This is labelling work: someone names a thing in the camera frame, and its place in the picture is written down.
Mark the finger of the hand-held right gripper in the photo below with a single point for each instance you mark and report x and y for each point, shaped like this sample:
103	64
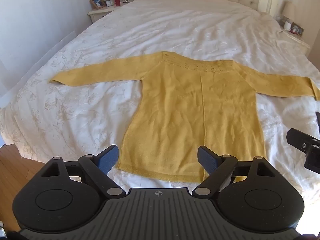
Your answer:
300	140
318	121

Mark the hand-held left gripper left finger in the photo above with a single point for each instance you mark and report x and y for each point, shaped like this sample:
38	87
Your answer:
108	158

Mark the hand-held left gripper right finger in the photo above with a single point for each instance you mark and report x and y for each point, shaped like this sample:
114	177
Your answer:
207	160

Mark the yellow knit sweater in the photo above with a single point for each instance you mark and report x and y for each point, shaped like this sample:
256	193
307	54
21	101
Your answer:
185	110

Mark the cream nightstand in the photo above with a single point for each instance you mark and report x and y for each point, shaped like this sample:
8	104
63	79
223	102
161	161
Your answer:
102	13
298	41

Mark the small white jar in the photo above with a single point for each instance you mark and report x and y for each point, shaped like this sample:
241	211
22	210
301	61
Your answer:
287	25

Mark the white shade table lamp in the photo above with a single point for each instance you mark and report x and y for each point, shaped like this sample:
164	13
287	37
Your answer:
289	10

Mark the white floral bedspread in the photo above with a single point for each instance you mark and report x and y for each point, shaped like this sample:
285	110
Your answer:
175	27

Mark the small alarm clock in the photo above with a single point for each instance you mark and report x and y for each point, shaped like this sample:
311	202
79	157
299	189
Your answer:
109	3

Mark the dark picture frame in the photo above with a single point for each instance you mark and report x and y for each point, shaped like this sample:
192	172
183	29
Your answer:
297	28

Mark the wooden picture frame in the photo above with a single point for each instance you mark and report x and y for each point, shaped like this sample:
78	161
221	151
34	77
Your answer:
97	3

